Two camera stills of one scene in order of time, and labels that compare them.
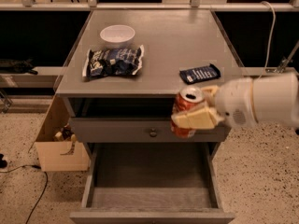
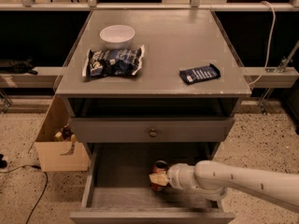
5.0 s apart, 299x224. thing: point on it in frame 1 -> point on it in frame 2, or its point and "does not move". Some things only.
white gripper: x=234 y=103 -> x=176 y=175
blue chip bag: x=112 y=62 does not move
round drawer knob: x=153 y=133 does not move
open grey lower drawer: x=151 y=183 does not move
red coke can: x=188 y=99 -> x=159 y=167
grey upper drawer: x=138 y=130 does not move
